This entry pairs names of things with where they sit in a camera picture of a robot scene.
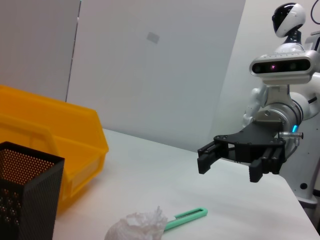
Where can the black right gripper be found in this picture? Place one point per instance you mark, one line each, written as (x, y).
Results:
(250, 140)

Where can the yellow plastic storage bin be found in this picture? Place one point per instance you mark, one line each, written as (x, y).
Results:
(75, 130)

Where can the white robot torso with head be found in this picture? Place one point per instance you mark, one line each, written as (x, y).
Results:
(291, 20)

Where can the white paper ball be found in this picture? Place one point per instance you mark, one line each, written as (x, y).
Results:
(140, 227)

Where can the black mesh pen holder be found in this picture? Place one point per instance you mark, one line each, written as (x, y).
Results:
(37, 200)

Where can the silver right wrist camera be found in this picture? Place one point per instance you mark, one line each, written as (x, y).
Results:
(282, 66)

